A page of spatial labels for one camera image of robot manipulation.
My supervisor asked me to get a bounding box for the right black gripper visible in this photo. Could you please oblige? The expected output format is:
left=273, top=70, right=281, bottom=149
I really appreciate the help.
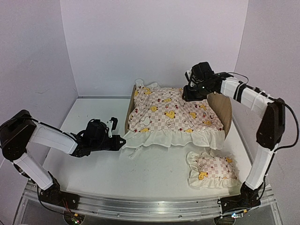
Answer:
left=182, top=81, right=213, bottom=102

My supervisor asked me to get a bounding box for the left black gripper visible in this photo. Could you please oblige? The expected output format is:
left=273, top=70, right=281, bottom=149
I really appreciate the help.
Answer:
left=90, top=135, right=125, bottom=152

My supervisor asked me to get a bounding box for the wooden pet bed frame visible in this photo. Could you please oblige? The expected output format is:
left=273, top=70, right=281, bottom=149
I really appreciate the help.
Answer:
left=124, top=84, right=233, bottom=146

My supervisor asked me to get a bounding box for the duck print ruffled bed cover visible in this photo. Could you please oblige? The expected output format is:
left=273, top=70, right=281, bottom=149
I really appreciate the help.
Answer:
left=123, top=78, right=225, bottom=160

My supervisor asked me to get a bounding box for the duck print ruffled pillow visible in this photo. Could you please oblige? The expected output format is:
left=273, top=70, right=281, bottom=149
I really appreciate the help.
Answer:
left=186, top=151, right=241, bottom=189

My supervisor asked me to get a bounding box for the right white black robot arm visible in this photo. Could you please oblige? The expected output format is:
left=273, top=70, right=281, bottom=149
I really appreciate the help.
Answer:
left=183, top=62, right=285, bottom=215

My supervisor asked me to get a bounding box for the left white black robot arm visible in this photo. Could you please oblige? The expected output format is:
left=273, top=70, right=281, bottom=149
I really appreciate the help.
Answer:
left=0, top=110, right=126, bottom=210

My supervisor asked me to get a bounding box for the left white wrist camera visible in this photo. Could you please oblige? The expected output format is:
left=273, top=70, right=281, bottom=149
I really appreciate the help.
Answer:
left=106, top=117, right=118, bottom=138

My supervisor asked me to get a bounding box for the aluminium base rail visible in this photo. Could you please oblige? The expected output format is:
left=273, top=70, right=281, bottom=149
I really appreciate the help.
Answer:
left=14, top=181, right=283, bottom=225

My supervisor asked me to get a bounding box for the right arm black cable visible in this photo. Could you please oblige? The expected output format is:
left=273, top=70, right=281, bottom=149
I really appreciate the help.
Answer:
left=229, top=72, right=300, bottom=155

